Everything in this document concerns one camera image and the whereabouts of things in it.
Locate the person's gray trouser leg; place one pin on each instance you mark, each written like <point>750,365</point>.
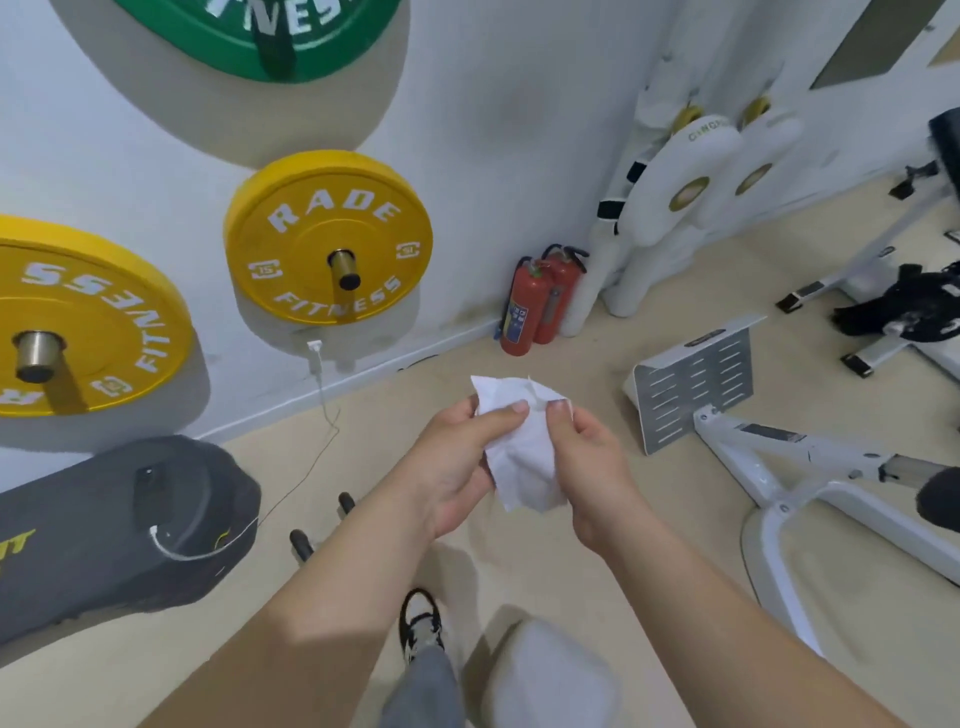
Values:
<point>424,690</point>
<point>551,675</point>

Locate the perforated metal foot plate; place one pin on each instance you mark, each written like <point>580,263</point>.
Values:
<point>694,390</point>

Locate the person's left thumb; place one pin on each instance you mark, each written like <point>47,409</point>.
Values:
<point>499,420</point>

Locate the person's left hand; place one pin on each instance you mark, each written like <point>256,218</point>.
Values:
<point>442,465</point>

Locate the black bench seat pad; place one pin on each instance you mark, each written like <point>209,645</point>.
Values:
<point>946,150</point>

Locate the person's right forearm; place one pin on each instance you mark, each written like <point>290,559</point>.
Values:
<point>735,637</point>

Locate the white machine frame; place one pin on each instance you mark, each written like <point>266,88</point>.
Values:
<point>817,480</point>

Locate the red fire extinguisher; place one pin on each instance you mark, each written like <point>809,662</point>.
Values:
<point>525,307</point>
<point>564,289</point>

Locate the black foam roller pad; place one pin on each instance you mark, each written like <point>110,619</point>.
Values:
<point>941,499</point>

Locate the person's right hand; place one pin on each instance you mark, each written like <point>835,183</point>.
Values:
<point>600,487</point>

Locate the white bench frame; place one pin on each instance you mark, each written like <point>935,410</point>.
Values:
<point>877,255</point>

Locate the green weight plate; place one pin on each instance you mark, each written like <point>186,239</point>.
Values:
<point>225,37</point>

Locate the black cloth bundle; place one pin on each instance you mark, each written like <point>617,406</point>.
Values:
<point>907,304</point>

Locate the person's left forearm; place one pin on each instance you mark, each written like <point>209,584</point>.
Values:
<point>315,630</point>

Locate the black and white sneaker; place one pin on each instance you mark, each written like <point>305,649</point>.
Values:
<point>420,622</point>

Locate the large yellow weight plate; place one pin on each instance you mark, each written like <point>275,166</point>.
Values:
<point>97,300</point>

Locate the white tissue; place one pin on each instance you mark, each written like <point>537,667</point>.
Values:
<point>525,457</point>

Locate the black exercise machine body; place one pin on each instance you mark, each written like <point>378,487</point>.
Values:
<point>82,525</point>

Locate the small yellow weight plate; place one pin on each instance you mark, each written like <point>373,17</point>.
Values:
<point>315,225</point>

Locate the white padded training bag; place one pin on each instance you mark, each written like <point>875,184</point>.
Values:
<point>757,161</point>
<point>652,112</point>
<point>675,195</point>

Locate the person's right thumb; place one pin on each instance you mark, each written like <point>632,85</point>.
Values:
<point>559,424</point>

